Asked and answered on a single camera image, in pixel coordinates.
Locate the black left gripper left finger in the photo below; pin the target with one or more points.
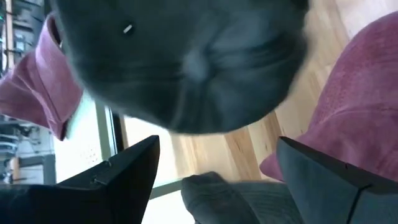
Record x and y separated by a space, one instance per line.
93 199

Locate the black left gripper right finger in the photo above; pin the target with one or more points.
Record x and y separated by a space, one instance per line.
335 193

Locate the maroon baseball cap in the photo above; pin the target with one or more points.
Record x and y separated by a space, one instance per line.
357 109
37 87

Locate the dark grey baseball cap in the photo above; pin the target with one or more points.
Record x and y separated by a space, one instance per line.
186 62
217 202

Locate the black aluminium table frame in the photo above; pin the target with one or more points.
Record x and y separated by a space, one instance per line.
118 130

